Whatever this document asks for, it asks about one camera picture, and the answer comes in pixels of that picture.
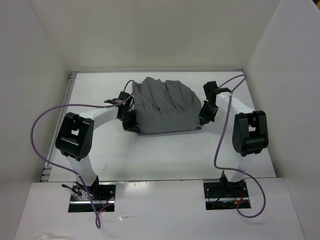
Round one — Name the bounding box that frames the grey pleated skirt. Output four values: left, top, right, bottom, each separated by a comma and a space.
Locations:
132, 77, 202, 135

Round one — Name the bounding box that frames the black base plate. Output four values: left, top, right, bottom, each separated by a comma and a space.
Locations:
203, 180, 251, 211
68, 182, 116, 213

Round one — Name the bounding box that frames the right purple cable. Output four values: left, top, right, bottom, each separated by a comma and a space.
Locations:
213, 74, 267, 219

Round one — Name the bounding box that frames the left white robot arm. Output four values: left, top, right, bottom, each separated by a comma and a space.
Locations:
55, 91, 139, 200

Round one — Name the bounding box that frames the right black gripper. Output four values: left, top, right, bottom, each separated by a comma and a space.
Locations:
199, 100, 220, 126

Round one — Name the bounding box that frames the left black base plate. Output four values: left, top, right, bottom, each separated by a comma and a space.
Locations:
68, 182, 116, 213

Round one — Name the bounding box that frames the purple cable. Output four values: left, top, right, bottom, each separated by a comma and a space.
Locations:
29, 79, 137, 230
213, 74, 267, 219

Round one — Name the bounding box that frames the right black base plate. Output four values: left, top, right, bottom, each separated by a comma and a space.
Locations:
203, 180, 251, 211

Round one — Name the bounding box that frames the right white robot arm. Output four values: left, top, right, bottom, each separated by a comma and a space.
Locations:
199, 81, 269, 197

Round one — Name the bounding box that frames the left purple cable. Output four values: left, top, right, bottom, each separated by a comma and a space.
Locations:
29, 79, 137, 230

